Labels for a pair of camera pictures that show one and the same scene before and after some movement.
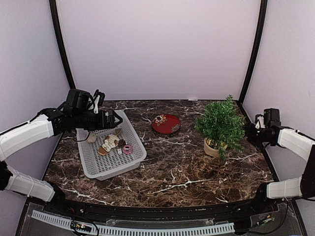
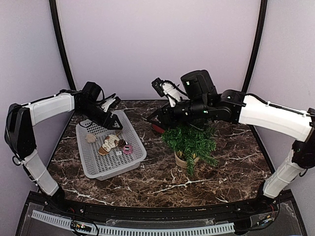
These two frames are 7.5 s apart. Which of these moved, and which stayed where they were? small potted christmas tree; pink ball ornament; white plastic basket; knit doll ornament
Moved: small potted christmas tree
Stayed: white plastic basket; pink ball ornament; knit doll ornament
